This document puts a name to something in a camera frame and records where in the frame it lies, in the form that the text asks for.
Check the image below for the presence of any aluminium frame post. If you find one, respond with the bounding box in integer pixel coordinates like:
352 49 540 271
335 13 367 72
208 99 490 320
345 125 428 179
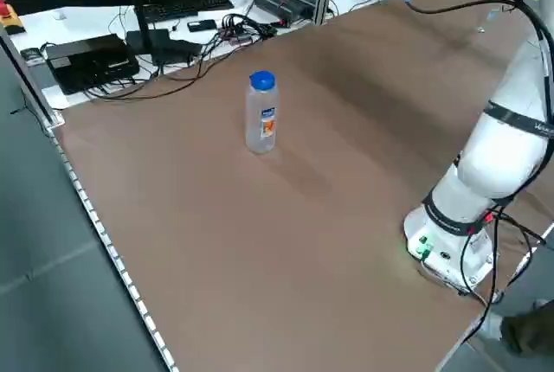
0 21 66 127

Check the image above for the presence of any black smartphone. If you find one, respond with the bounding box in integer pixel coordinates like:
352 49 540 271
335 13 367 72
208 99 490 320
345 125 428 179
186 19 217 34

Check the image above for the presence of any black keyboard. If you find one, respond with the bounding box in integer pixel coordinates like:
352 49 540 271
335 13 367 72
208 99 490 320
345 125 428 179
141 0 235 23

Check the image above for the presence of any black docking box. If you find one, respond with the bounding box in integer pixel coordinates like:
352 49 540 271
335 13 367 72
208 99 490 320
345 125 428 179
44 33 141 96

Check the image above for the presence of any USB hub with plugs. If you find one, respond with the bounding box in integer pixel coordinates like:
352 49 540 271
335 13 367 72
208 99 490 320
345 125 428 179
220 12 279 47

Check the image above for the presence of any white side desk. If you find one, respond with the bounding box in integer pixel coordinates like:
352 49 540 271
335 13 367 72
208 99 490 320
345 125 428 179
8 0 449 110

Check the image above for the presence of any red emergency stop button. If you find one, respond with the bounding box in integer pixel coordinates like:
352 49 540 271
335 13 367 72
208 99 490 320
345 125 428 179
0 0 23 36

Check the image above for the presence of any black monitor stand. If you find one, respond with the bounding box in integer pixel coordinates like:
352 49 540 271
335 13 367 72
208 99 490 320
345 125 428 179
125 0 171 56

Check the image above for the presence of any small black device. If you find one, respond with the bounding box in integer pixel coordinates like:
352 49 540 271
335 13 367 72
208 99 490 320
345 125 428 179
20 46 44 66

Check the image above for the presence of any clear drink bottle blue cap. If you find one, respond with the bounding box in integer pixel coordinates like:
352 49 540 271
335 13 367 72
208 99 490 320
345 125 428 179
245 70 279 156

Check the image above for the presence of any silver table edge rail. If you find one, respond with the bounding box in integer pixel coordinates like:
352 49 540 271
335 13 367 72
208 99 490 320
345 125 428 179
50 123 179 372

